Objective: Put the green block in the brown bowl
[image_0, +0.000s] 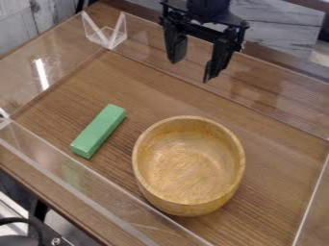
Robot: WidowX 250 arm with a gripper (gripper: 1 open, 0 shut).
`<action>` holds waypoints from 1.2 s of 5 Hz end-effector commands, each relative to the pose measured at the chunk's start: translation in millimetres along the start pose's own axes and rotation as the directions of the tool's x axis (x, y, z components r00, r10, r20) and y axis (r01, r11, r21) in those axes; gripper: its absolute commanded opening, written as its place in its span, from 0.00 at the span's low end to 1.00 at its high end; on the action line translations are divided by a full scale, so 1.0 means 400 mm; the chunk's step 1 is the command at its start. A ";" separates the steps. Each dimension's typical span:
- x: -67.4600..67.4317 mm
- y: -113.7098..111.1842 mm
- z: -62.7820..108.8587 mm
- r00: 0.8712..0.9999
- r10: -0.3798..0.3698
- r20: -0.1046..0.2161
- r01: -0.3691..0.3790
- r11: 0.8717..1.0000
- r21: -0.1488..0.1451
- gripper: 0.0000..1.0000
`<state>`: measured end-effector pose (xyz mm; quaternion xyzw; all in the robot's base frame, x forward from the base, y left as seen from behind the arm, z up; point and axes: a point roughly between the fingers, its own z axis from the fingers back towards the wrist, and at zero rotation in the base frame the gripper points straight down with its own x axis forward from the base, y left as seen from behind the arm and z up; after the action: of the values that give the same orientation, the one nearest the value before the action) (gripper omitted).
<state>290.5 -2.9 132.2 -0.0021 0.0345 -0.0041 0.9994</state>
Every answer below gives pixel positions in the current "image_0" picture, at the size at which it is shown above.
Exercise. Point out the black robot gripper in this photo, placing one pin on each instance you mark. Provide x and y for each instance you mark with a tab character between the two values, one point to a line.
205	19

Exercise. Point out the green rectangular block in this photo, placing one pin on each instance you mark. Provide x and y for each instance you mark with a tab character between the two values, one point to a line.
97	131

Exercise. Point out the brown wooden bowl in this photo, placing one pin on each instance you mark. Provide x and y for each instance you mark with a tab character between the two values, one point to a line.
189	163

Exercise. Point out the clear acrylic corner bracket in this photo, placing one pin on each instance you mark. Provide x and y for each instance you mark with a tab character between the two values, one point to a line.
107	37

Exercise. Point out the black table leg frame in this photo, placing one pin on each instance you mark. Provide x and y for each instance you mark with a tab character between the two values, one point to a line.
39	230

